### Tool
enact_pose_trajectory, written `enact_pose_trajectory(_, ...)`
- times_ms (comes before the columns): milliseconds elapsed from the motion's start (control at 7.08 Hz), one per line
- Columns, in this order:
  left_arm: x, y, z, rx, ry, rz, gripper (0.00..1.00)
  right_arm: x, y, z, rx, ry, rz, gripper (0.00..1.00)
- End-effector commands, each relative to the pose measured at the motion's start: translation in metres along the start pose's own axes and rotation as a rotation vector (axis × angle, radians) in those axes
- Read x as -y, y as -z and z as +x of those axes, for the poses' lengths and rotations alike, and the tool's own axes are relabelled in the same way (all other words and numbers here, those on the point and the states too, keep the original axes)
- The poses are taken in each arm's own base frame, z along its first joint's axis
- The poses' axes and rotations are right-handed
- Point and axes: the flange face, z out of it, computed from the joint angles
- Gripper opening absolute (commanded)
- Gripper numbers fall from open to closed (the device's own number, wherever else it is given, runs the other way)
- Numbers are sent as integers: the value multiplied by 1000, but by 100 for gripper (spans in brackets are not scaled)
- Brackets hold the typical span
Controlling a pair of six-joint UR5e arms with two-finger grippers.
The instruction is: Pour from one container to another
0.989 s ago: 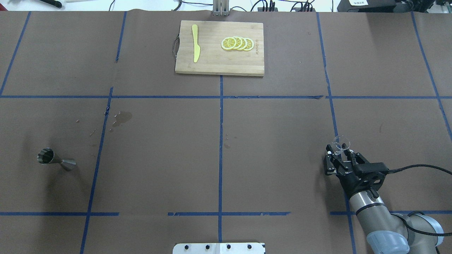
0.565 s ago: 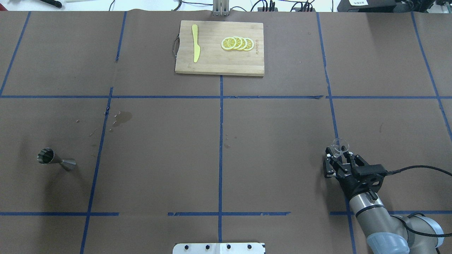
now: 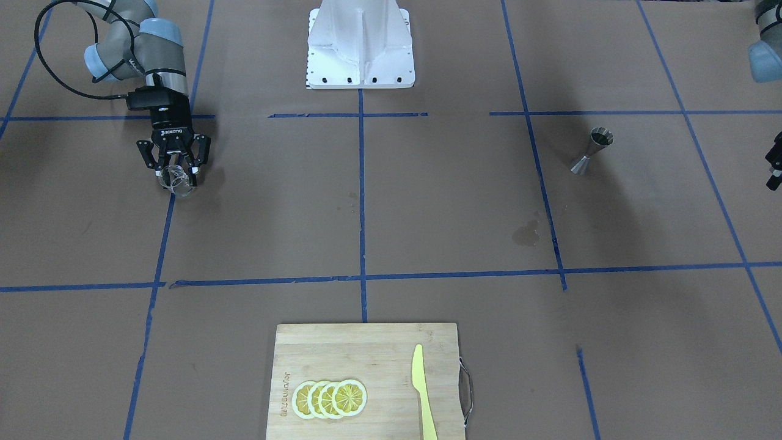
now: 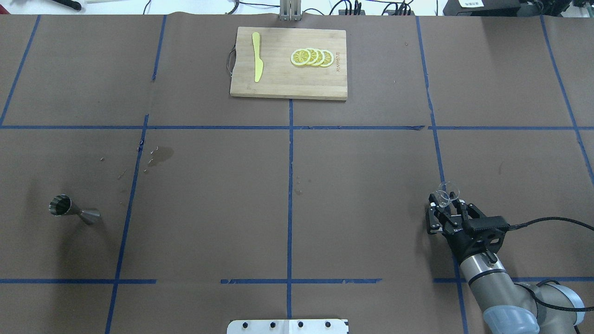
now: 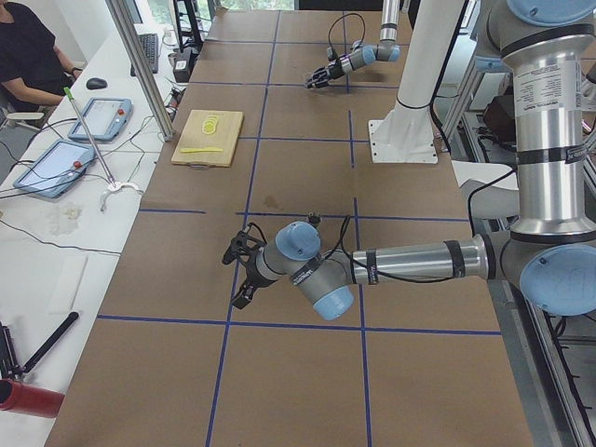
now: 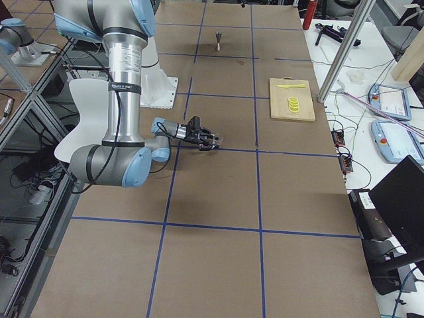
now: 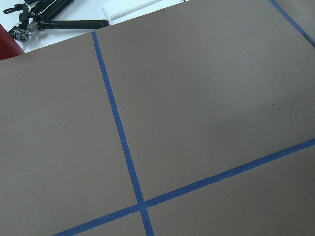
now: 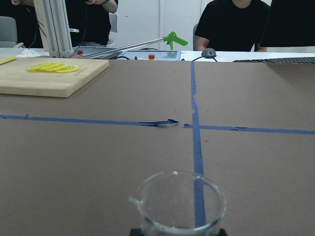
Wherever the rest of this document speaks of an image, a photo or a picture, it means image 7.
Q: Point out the black tripod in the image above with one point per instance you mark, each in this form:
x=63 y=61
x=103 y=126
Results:
x=39 y=15

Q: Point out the red bottle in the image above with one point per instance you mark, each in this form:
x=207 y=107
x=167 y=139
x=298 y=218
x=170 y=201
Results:
x=8 y=46

